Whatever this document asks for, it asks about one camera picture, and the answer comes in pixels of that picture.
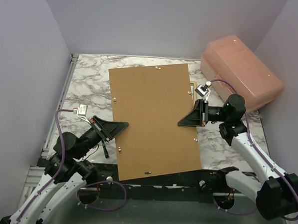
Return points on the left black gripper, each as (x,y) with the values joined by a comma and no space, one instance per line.
(110,129)

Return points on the small green screwdriver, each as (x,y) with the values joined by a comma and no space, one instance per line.
(106,154)

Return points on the brown cardboard backing board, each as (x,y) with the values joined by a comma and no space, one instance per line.
(153,99)

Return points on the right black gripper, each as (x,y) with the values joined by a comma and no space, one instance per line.
(198,116)

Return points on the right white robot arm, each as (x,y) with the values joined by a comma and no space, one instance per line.
(274,191)

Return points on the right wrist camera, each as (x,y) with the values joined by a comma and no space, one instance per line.
(204,90)

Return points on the pink plastic storage box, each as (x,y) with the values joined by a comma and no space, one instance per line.
(231,60)

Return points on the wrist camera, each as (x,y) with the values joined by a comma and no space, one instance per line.
(204,90)
(81,112)

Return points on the green wooden picture frame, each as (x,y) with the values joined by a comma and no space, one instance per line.
(193,85)

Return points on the aluminium rail frame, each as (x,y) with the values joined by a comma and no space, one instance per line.
(39,85)

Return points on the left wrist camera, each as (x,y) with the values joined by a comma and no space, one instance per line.
(81,112)

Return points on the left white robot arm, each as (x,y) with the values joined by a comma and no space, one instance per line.
(67,173)

